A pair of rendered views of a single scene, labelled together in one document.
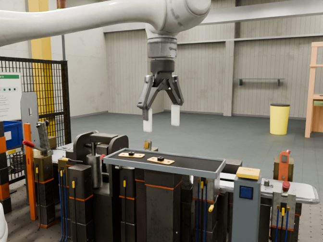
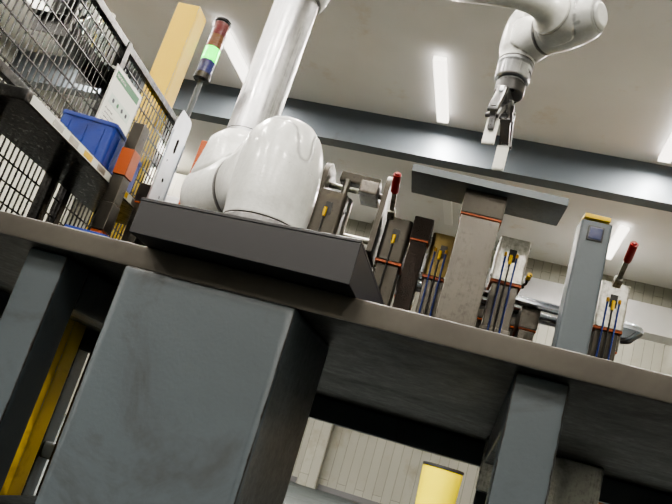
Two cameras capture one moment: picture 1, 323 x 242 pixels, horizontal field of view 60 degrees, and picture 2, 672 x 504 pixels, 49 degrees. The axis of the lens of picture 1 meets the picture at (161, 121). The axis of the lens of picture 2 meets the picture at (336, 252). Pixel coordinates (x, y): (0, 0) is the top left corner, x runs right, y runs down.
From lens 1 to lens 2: 1.35 m
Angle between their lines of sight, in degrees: 27
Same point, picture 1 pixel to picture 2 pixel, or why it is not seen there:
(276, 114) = (433, 487)
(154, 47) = (514, 62)
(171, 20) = (568, 25)
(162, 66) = (517, 84)
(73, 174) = (329, 197)
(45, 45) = (174, 85)
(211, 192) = (520, 272)
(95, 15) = not seen: outside the picture
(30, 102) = (181, 133)
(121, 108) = not seen: hidden behind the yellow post
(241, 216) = (584, 262)
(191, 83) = not seen: hidden behind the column
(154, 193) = (471, 225)
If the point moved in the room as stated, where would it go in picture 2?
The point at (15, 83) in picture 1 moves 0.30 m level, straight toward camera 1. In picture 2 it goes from (130, 107) to (175, 93)
